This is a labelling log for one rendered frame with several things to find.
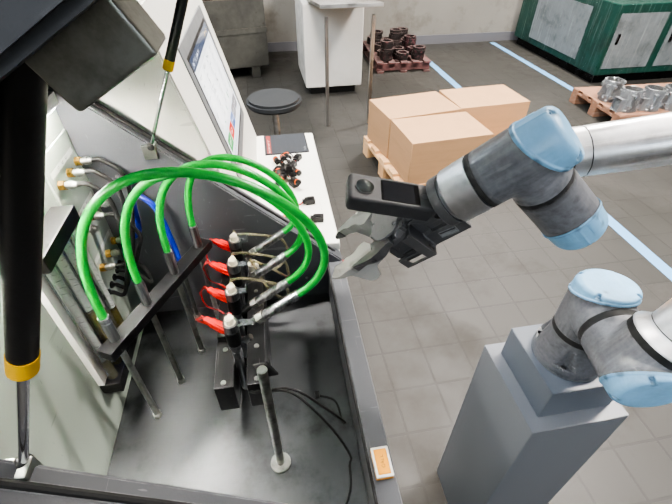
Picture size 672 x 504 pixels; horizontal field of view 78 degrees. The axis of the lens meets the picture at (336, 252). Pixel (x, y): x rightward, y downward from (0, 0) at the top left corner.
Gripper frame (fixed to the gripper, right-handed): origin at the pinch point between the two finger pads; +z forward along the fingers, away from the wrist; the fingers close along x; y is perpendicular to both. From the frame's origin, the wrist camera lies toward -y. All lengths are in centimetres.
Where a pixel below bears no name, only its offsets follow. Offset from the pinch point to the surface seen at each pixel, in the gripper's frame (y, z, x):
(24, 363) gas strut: -31.9, -8.3, -30.3
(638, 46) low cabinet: 358, -77, 445
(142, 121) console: -31, 27, 30
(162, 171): -27.4, 3.4, -0.3
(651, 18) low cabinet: 340, -97, 452
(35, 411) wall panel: -25, 38, -24
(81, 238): -31.0, 18.5, -5.2
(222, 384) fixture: 2.3, 33.6, -13.6
